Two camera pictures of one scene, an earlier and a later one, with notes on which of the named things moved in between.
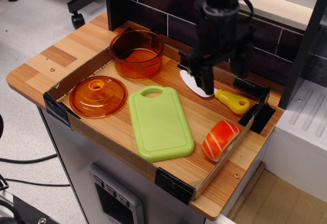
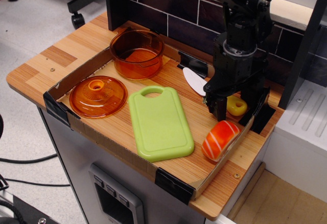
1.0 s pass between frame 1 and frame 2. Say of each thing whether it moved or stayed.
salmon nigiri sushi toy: stayed
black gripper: moved
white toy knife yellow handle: stayed
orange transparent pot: stayed
